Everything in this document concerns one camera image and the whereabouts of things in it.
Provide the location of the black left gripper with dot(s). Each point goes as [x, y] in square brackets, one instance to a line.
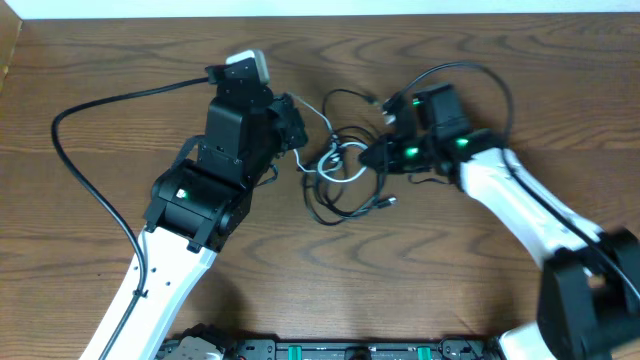
[292, 126]

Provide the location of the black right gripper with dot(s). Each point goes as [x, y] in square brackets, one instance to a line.
[387, 148]

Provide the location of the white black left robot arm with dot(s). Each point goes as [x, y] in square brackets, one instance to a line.
[195, 206]

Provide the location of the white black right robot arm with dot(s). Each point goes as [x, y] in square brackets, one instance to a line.
[589, 296]

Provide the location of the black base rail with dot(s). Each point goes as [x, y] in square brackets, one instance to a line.
[208, 342]

